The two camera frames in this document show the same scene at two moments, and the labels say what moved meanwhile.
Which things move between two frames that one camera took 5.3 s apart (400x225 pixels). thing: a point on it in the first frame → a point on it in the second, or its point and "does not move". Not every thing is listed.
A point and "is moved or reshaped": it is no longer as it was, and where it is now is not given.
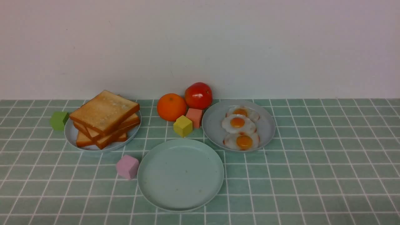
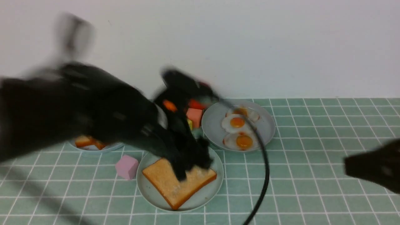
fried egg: [238, 123] does not move
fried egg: [252, 114] does not move
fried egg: [242, 141] does not move
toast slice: [104, 113] is moved or reshaped
